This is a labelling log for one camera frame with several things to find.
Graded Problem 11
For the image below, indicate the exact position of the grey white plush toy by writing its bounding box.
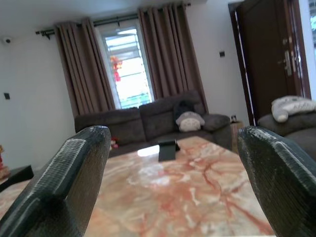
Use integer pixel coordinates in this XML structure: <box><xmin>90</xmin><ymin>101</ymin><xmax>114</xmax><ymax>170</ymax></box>
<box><xmin>175</xmin><ymin>111</ymin><xmax>205</xmax><ymax>132</ymax></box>

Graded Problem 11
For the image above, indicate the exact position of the silver door lock handle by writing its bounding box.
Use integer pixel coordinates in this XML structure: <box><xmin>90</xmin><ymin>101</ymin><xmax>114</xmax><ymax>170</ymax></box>
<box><xmin>277</xmin><ymin>37</ymin><xmax>294</xmax><ymax>76</ymax></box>

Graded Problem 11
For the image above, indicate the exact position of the black tablet stand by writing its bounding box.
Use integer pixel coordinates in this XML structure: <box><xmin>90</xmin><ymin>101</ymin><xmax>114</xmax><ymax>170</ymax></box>
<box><xmin>158</xmin><ymin>139</ymin><xmax>181</xmax><ymax>162</ymax></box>

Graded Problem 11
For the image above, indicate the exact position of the grey white plush pillow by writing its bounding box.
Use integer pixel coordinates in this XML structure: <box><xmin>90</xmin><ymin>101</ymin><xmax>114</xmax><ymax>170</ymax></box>
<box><xmin>271</xmin><ymin>95</ymin><xmax>316</xmax><ymax>123</ymax></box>

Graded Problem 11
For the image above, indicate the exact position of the red hanging ornament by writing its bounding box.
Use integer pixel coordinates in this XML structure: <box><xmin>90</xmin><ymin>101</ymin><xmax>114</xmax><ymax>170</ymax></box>
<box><xmin>110</xmin><ymin>55</ymin><xmax>123</xmax><ymax>82</ymax></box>

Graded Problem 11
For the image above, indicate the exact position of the dark grey armchair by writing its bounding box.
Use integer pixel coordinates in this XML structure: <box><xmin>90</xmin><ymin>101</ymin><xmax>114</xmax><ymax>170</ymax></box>
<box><xmin>257</xmin><ymin>111</ymin><xmax>316</xmax><ymax>161</ymax></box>

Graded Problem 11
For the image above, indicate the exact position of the black curtain rod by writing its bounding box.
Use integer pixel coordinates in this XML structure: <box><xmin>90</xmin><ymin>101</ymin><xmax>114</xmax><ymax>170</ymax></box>
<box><xmin>36</xmin><ymin>2</ymin><xmax>191</xmax><ymax>40</ymax></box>

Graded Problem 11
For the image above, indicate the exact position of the red gold decoration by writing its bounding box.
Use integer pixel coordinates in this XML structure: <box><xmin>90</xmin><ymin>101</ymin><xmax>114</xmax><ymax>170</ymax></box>
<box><xmin>0</xmin><ymin>144</ymin><xmax>10</xmax><ymax>179</ymax></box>

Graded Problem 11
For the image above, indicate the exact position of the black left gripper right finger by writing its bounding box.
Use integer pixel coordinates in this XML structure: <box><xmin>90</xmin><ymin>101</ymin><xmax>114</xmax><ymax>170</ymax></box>
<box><xmin>237</xmin><ymin>126</ymin><xmax>316</xmax><ymax>237</ymax></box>

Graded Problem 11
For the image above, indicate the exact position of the small wooden side table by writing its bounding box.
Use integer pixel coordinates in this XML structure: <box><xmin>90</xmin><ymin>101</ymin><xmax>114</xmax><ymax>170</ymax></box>
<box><xmin>230</xmin><ymin>119</ymin><xmax>243</xmax><ymax>152</ymax></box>

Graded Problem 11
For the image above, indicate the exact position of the window with white bars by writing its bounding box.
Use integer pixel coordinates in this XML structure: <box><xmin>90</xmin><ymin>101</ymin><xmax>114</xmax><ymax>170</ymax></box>
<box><xmin>95</xmin><ymin>22</ymin><xmax>155</xmax><ymax>110</ymax></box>

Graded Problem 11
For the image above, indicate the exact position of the brown curtain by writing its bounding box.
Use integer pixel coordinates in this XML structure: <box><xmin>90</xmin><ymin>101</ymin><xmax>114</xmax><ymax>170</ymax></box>
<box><xmin>137</xmin><ymin>2</ymin><xmax>209</xmax><ymax>115</ymax></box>
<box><xmin>54</xmin><ymin>18</ymin><xmax>116</xmax><ymax>118</ymax></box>

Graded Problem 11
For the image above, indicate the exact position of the dark grey fabric sofa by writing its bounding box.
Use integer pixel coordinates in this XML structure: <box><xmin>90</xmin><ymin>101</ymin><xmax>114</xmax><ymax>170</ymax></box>
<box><xmin>74</xmin><ymin>90</ymin><xmax>233</xmax><ymax>158</ymax></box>

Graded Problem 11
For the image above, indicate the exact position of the dark brown wooden door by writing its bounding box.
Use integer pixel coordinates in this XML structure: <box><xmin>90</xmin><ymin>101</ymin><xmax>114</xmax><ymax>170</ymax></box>
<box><xmin>230</xmin><ymin>0</ymin><xmax>312</xmax><ymax>126</ymax></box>

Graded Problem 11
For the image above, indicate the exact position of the marble coffee table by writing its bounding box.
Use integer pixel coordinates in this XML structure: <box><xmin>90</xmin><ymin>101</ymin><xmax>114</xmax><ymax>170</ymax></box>
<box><xmin>0</xmin><ymin>135</ymin><xmax>276</xmax><ymax>237</ymax></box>

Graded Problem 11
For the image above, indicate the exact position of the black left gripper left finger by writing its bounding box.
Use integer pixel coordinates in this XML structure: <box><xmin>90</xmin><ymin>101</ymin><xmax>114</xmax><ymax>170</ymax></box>
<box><xmin>0</xmin><ymin>125</ymin><xmax>112</xmax><ymax>237</ymax></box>

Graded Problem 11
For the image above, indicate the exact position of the black low cabinet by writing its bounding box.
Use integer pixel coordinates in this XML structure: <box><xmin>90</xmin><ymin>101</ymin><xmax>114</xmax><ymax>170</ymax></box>
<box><xmin>0</xmin><ymin>164</ymin><xmax>35</xmax><ymax>193</ymax></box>

